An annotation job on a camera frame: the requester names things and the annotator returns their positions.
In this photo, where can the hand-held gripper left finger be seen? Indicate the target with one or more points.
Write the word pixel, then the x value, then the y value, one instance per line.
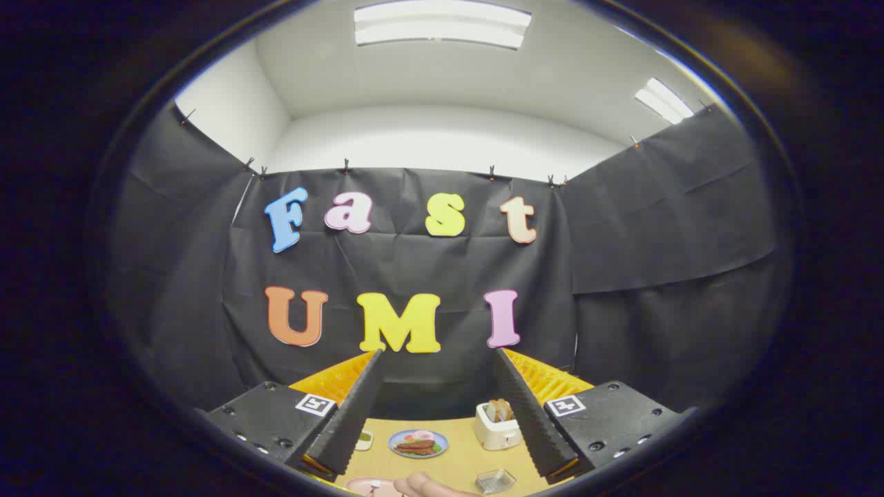
pixel 349 421

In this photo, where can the row of small cloth clips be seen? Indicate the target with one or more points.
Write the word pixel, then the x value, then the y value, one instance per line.
pixel 345 167

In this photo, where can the large ceiling light panel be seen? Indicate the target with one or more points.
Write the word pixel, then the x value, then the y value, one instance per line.
pixel 442 24

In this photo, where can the white divided condiment tray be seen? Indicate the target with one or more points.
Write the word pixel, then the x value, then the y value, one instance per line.
pixel 364 440

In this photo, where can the green lettuce leaves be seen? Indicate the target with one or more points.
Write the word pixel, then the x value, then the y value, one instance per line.
pixel 438 449

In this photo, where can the pink ham slice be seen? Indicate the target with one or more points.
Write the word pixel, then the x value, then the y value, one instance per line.
pixel 423 436

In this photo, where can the toast slice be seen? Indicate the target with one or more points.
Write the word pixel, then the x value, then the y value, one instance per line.
pixel 492 411
pixel 505 409

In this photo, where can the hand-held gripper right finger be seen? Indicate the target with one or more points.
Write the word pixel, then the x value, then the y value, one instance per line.
pixel 532 421

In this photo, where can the small ceiling light panel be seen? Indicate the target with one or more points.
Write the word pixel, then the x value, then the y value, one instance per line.
pixel 663 100

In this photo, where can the pink round plate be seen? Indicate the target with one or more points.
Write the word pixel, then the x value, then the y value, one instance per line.
pixel 360 487

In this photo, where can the brown bacon strip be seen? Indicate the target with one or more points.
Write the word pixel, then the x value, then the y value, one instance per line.
pixel 418 450
pixel 416 444

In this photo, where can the white toaster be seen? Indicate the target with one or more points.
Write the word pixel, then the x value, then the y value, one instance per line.
pixel 497 436

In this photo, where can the blue oval plate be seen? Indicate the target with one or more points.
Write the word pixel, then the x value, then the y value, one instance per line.
pixel 395 445

